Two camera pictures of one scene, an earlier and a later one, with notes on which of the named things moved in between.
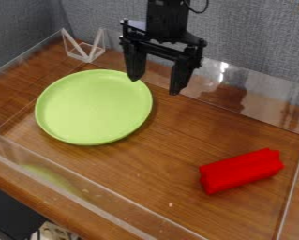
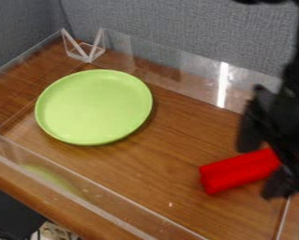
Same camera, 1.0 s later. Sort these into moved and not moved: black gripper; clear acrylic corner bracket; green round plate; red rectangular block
Moved: black gripper
Not moved: green round plate; clear acrylic corner bracket; red rectangular block
